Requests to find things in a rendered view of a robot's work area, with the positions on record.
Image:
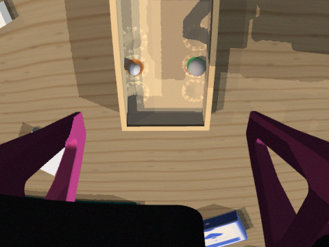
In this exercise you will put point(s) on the wooden ball-in-hole puzzle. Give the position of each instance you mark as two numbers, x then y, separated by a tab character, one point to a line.
164	57

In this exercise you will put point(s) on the white and blue cardboard box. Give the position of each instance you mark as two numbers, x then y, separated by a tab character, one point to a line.
224	229

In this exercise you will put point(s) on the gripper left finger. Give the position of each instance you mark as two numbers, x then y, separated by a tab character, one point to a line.
22	157

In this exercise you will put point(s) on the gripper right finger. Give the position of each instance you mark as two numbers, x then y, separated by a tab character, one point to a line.
309	156

